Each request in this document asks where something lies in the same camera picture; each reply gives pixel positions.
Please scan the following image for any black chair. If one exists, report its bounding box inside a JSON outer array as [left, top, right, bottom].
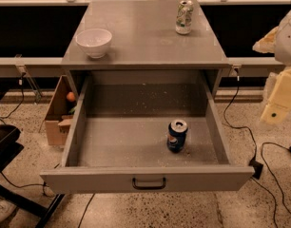
[[0, 88, 67, 228]]

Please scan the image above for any grey open drawer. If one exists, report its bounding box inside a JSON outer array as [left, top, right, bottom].
[[41, 70, 254, 194]]

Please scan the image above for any black cable floor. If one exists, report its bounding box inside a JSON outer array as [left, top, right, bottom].
[[0, 73, 28, 125], [250, 142, 291, 228]]

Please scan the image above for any blue pepsi can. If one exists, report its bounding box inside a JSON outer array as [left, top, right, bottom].
[[166, 119, 188, 153]]

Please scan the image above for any black power adapter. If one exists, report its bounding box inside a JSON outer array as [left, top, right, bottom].
[[249, 160, 263, 180]]

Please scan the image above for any black cable from wall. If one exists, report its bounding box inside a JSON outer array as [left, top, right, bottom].
[[223, 74, 258, 163]]

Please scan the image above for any black cable right floor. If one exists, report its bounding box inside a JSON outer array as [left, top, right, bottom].
[[250, 142, 291, 228]]

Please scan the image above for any orange fruit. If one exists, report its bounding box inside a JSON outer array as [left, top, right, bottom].
[[67, 92, 75, 102]]

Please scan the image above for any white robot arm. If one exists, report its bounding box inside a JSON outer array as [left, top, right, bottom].
[[252, 10, 291, 124]]

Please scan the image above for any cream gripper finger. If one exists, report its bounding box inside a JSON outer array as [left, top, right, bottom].
[[261, 67, 291, 124], [252, 27, 278, 53]]

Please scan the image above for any grey metal cabinet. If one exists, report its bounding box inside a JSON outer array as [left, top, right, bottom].
[[62, 0, 228, 94]]

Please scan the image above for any black cable left floor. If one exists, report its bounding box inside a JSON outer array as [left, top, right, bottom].
[[0, 73, 28, 125]]

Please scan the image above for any white ceramic bowl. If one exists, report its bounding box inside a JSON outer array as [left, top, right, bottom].
[[75, 28, 112, 59]]

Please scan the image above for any white shoe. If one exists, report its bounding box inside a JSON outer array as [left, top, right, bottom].
[[0, 200, 16, 223]]

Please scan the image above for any cardboard box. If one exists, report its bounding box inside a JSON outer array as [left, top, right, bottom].
[[45, 75, 76, 145]]

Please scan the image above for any black drawer handle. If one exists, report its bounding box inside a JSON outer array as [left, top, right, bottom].
[[132, 178, 166, 191]]

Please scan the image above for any green white soda can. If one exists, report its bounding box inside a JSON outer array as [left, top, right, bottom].
[[175, 0, 194, 35]]

